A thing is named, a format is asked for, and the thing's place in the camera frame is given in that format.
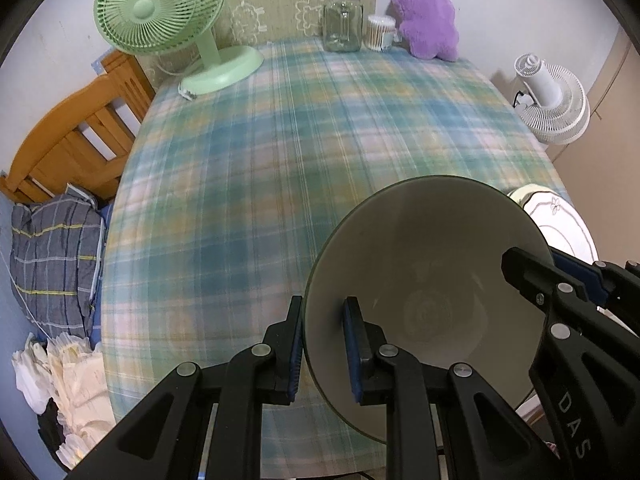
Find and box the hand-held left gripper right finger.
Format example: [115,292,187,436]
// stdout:
[342,296,561,480]

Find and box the plaid tablecloth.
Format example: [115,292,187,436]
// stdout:
[97,37,571,478]

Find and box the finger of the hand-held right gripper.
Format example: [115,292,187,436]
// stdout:
[501,246,599,321]
[550,246,640,336]

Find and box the purple plush toy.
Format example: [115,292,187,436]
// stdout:
[391,0,461,62]

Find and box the green desk fan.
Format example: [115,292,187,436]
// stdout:
[93,0,265,97]

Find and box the white crumpled cloth pile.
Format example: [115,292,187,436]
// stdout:
[11,332,118,471]

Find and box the grey floral ceramic bowl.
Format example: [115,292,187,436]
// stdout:
[303,175,556,445]

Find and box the white standing fan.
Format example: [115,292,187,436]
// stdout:
[514,53,591,146]

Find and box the beige door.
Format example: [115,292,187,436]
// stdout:
[542,30,640,271]

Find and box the white plate with red pattern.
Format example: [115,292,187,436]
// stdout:
[520,192,598,263]

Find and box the wooden chair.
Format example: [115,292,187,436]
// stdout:
[0,51,156,206]

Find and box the glass jar with dark lid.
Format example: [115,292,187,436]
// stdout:
[321,0,364,53]

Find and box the grey blue plaid cloth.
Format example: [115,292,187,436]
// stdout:
[10,185,108,341]

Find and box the round yellow floral plate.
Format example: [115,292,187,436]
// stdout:
[506,184,561,208]

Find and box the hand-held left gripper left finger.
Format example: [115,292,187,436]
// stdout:
[70,295,306,480]

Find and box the cotton swab container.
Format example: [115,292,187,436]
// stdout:
[367,15,396,52]

